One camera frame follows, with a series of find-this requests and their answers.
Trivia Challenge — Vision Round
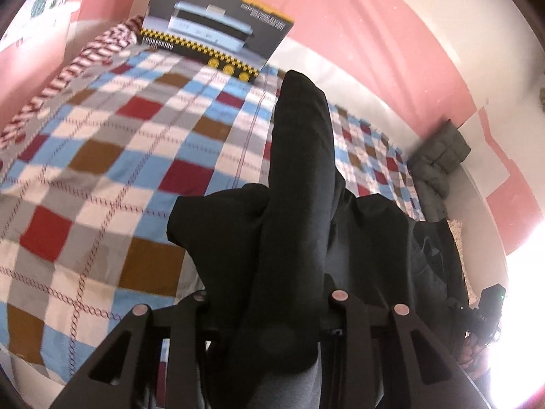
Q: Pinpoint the checkered bed quilt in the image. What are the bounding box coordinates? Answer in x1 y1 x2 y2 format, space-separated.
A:
0 45 429 386

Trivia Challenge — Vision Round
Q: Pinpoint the pineapple print cloth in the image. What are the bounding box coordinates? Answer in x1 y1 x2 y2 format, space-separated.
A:
0 0 82 54

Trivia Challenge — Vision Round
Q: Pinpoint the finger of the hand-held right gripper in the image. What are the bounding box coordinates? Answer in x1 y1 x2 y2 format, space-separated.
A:
445 296 475 315

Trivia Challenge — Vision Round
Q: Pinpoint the cooking pot cardboard box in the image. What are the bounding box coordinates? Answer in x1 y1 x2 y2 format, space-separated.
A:
137 0 295 84

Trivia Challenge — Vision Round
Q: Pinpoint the person's right hand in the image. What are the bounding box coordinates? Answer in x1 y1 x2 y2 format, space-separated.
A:
461 333 490 378

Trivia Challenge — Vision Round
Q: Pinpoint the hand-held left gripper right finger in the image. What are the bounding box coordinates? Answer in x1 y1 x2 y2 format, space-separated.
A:
317 289 492 409

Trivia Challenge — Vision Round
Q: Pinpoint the black jacket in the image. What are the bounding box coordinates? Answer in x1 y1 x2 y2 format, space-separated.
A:
166 69 474 409

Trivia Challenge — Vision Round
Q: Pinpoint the grey padded garment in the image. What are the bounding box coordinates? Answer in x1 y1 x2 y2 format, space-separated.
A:
406 119 472 222

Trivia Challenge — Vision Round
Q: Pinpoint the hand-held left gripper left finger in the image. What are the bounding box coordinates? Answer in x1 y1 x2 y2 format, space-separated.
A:
48 290 214 409

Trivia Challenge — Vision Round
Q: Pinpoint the red white striped cloth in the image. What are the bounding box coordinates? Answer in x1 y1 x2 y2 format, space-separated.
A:
0 15 144 151

